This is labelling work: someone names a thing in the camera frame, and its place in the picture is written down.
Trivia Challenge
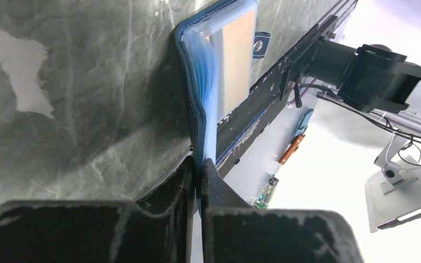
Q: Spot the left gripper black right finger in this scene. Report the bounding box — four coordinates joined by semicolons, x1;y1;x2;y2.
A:
201;159;363;262

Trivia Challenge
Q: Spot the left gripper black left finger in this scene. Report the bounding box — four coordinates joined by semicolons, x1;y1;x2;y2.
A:
0;156;194;262

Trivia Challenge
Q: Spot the blue leather card holder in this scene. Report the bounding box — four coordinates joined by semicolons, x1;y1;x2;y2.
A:
175;1;258;214

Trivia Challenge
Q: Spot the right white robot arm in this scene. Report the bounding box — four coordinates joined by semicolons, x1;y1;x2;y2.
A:
307;41;421;113

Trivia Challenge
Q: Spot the green circuit board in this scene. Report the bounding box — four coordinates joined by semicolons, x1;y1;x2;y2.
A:
252;175;279;210

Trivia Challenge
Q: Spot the orange blue tool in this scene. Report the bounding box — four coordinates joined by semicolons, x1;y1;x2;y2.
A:
278;108;314;165

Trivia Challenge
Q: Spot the black base frame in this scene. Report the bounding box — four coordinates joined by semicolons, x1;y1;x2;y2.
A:
216;1;357;178

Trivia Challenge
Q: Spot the white camera stand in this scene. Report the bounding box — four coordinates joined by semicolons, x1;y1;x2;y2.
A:
365;135;421;233

